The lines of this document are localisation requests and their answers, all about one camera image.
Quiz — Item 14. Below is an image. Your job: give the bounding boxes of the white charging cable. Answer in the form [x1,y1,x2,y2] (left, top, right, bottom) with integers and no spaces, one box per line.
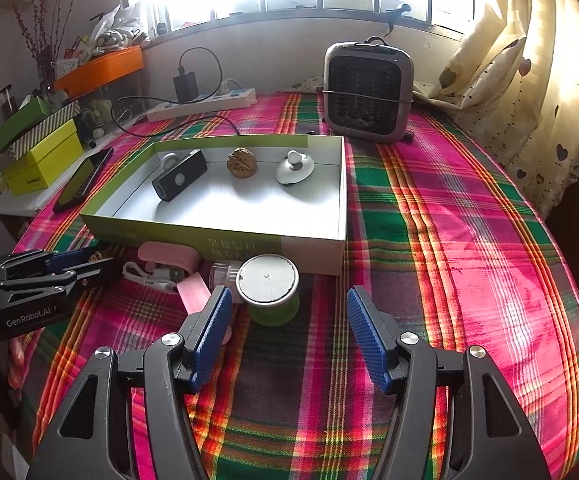
[123,260,190,293]

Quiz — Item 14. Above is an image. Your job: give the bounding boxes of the black charger plug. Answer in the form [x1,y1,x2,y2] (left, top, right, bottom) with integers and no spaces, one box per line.
[172,66,200,105]

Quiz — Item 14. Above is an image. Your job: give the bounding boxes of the cream heart print curtain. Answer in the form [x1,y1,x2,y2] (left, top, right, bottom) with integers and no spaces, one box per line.
[412,0,579,221]

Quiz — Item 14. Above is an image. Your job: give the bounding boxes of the black rectangular sensor light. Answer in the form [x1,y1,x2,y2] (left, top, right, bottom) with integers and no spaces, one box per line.
[152,149,208,202]

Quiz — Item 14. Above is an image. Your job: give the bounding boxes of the black smartphone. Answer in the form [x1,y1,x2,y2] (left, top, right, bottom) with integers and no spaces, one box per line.
[52,147,114,213]

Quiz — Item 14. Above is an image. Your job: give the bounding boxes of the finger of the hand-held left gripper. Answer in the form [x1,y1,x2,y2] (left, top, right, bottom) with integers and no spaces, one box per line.
[0,248,102,281]
[0,258,123,306]

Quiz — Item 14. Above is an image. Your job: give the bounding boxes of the white power strip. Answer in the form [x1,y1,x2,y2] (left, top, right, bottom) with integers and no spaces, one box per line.
[146,87,257,122]

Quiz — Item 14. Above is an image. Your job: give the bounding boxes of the dark green box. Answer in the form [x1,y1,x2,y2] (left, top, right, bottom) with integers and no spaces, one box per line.
[0,96,52,153]

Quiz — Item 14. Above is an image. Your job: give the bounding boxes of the dark glass jar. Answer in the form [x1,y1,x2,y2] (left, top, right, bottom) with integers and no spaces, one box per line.
[0,86,20,121]

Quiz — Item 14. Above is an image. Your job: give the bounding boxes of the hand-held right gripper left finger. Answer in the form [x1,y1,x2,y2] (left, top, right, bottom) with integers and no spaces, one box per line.
[26,285,234,480]

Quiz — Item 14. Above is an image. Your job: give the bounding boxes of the purple dried flower branches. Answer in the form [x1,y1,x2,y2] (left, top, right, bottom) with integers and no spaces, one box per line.
[12,0,77,96]

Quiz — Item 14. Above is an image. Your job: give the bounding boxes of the small clear jar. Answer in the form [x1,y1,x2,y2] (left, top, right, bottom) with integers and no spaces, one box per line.
[209,261,242,306]

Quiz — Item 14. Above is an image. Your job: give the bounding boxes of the striped grey box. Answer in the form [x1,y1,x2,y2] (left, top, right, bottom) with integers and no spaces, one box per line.
[9,100,82,161]

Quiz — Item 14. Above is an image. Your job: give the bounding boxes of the small brown walnut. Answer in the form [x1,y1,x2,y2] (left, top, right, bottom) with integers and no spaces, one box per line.
[226,147,260,178]

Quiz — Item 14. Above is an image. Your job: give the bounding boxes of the green white cardboard box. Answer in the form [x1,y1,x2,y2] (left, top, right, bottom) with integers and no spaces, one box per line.
[79,135,347,277]

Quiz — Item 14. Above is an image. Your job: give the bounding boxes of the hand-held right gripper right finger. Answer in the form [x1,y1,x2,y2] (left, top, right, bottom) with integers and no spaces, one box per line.
[346,285,553,480]

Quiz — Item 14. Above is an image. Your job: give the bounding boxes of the orange plastic bin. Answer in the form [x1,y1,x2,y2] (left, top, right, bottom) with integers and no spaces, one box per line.
[53,45,145,98]

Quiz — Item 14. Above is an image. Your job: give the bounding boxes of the pile of assorted packets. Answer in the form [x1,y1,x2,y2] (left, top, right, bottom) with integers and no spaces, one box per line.
[56,5,150,81]

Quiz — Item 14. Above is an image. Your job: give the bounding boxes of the white panda toy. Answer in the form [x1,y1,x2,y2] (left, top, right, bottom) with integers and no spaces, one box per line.
[275,150,315,187]

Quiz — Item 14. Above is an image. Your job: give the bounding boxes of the yellow green box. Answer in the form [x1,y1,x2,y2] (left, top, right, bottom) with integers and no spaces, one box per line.
[0,119,85,197]

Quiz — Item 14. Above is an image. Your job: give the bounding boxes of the pink long clip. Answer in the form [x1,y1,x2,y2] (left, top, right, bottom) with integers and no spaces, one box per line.
[176,271,235,347]

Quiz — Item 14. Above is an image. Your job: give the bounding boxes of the green plush figure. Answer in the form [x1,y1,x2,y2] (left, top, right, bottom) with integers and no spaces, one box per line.
[80,97,107,136]

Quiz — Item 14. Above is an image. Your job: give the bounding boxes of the white green spool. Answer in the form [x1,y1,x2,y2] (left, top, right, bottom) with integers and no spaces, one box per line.
[236,254,301,328]

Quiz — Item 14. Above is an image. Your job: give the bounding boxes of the pink rounded clip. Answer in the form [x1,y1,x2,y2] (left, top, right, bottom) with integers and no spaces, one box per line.
[138,241,201,278]

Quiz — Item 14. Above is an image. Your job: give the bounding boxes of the grey fan heater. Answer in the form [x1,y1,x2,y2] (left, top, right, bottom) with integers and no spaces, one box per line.
[322,36,415,143]

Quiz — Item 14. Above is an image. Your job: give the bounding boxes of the black window handle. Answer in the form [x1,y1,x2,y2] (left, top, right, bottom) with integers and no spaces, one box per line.
[383,4,413,37]

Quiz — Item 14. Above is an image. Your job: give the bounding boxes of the cream dotted pillow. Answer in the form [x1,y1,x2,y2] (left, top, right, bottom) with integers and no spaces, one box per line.
[414,2,527,107]

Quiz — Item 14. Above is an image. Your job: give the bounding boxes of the black charger with cable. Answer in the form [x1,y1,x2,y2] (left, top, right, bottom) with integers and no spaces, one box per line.
[110,47,250,138]

